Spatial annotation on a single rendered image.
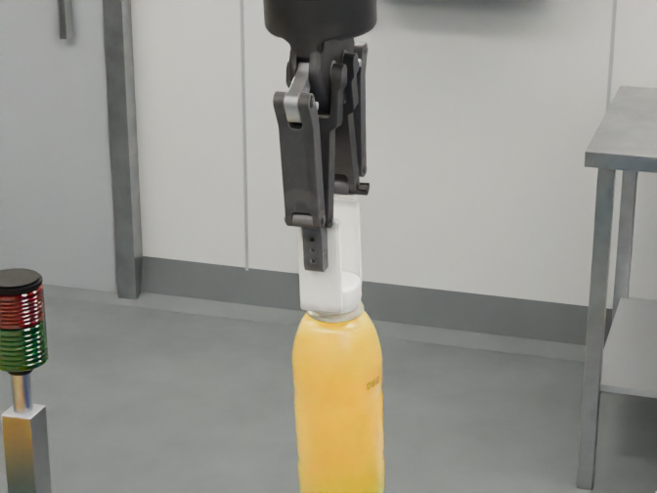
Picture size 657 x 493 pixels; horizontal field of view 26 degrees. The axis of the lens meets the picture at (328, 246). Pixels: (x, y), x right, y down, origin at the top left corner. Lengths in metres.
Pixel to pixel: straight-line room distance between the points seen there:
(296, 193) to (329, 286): 0.09
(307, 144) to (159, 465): 2.95
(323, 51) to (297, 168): 0.08
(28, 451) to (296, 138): 0.81
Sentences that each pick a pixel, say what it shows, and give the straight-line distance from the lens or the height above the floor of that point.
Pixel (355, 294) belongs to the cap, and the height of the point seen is 1.44.
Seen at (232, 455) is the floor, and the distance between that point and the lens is 3.87.
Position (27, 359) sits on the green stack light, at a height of 1.17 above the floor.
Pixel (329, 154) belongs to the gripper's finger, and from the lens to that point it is 0.95.
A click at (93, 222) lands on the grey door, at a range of 4.88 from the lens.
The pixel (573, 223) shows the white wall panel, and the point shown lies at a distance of 4.41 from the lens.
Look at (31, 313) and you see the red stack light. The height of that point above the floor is 1.23.
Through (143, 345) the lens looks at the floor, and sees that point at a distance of 4.56.
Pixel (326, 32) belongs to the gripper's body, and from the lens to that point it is 0.92.
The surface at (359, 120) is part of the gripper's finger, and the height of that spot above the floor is 1.56.
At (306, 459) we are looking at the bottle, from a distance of 1.07.
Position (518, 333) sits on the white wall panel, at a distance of 4.54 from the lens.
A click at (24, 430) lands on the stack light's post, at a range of 1.64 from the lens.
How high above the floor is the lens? 1.81
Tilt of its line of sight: 20 degrees down
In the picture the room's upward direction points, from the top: straight up
